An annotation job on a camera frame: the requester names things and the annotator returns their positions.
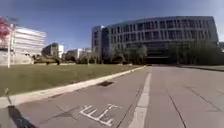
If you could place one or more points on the grass lawn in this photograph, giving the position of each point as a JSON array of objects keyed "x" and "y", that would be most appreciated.
[{"x": 46, "y": 76}]

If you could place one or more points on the large curved glass building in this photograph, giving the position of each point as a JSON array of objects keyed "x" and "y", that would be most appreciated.
[{"x": 160, "y": 33}]

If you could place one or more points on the white slatted building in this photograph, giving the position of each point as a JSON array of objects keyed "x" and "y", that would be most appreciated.
[{"x": 28, "y": 41}]

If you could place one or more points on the dark drain cover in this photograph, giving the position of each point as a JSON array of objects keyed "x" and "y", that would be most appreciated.
[{"x": 105, "y": 83}]

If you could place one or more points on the white painted road marking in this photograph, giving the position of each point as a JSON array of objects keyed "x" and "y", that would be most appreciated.
[{"x": 98, "y": 114}]

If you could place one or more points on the dense dark tree row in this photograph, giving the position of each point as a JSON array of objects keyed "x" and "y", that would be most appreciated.
[{"x": 196, "y": 53}]

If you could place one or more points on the pale concrete kerb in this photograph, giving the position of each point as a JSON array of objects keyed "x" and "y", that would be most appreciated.
[{"x": 50, "y": 91}]

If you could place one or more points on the white painted line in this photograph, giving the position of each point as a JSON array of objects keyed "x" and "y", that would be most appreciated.
[{"x": 142, "y": 100}]

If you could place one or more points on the grey-brown paved ground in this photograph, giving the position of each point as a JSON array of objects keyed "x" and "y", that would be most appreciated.
[{"x": 166, "y": 96}]

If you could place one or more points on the pole with red banner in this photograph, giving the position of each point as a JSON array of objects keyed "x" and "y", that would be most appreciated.
[{"x": 9, "y": 43}]

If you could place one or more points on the small pale building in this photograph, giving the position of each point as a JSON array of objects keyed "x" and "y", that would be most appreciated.
[{"x": 53, "y": 50}]

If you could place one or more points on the grass strip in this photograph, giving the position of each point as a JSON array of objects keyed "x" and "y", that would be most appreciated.
[{"x": 210, "y": 67}]

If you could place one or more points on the row of trees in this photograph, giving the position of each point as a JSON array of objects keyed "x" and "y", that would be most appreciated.
[{"x": 123, "y": 55}]

